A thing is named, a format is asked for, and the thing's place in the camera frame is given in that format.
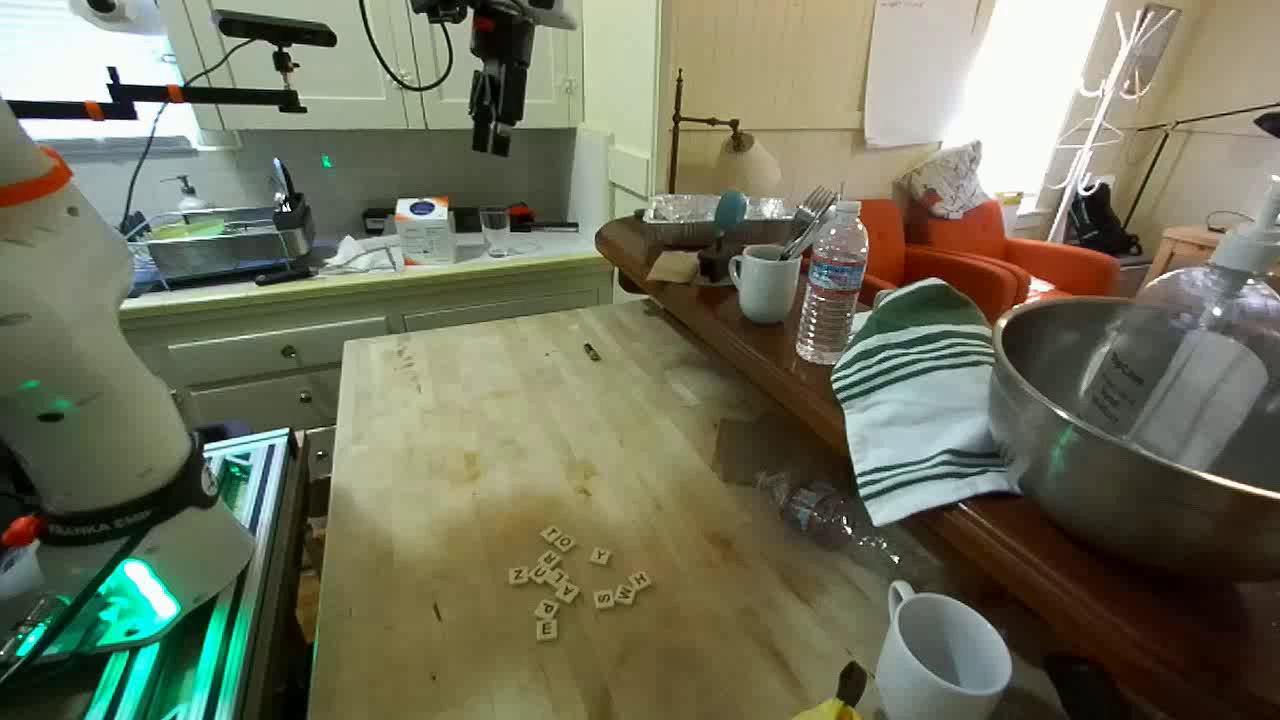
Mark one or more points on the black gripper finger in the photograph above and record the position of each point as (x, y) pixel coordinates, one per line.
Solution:
(503, 136)
(481, 136)

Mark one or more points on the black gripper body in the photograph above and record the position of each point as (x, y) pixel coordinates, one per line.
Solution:
(503, 42)

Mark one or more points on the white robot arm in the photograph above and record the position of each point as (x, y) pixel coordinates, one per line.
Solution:
(123, 494)

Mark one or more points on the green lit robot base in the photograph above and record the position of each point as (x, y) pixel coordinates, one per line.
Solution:
(167, 624)

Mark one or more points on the pile of letter tiles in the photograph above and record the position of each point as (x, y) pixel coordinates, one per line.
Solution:
(568, 575)

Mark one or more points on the white mug near tiles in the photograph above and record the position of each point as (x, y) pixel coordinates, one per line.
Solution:
(938, 656)

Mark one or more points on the floor lamp with shade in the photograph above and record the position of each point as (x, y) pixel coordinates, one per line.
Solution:
(737, 166)

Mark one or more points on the white mug on counter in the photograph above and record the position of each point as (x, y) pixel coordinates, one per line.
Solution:
(766, 281)

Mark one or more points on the clear plastic water bottle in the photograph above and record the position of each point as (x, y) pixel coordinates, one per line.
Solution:
(832, 284)

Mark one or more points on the orange armchair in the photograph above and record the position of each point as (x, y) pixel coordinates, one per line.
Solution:
(976, 259)

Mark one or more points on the green striped white towel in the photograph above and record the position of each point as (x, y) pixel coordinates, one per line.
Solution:
(912, 393)

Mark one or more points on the crumpled clear plastic bottle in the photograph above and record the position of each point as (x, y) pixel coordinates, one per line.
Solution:
(817, 510)

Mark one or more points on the large steel mixing bowl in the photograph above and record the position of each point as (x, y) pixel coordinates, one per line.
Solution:
(1117, 499)

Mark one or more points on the white coat rack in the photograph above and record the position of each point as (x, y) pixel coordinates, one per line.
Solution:
(1137, 50)

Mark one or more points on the clear pump soap bottle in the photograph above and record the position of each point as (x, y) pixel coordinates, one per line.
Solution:
(1195, 352)

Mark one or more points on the black camera on stand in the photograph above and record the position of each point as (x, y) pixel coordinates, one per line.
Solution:
(279, 35)

